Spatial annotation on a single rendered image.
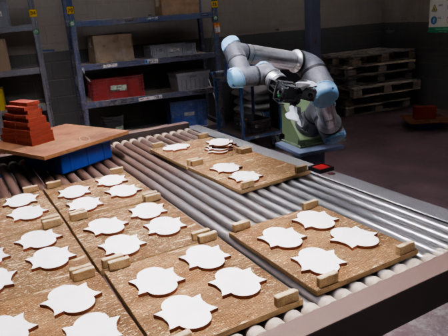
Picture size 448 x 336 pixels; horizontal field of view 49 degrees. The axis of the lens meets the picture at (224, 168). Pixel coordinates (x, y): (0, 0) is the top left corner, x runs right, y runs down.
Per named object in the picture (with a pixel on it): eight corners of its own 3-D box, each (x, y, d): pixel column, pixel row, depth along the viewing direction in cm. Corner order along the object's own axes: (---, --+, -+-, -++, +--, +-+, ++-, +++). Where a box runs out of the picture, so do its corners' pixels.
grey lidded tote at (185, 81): (201, 85, 687) (199, 67, 680) (212, 87, 657) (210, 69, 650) (168, 89, 666) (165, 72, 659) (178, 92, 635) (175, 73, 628)
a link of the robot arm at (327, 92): (337, 117, 250) (325, 59, 201) (349, 141, 243) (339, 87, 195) (315, 126, 251) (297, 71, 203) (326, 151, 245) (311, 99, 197)
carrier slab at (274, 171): (252, 154, 234) (252, 151, 234) (311, 173, 201) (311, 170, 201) (188, 170, 217) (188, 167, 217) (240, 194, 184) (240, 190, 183)
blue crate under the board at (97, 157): (74, 151, 264) (71, 133, 261) (114, 157, 246) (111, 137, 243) (23, 167, 240) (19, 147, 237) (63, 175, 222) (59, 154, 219)
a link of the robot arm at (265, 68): (250, 80, 191) (269, 78, 193) (262, 91, 182) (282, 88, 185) (251, 61, 187) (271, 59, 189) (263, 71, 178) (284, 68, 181)
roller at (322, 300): (103, 151, 276) (101, 143, 275) (349, 321, 113) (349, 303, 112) (94, 153, 274) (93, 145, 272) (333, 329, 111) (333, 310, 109)
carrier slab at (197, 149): (209, 139, 268) (209, 136, 268) (251, 154, 234) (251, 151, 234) (150, 151, 252) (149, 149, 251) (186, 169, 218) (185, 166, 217)
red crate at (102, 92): (138, 92, 662) (135, 71, 653) (146, 96, 622) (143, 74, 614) (89, 98, 640) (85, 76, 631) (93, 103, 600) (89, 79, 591)
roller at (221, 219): (111, 150, 278) (110, 141, 277) (365, 313, 115) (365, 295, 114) (103, 151, 276) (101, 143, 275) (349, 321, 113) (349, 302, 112)
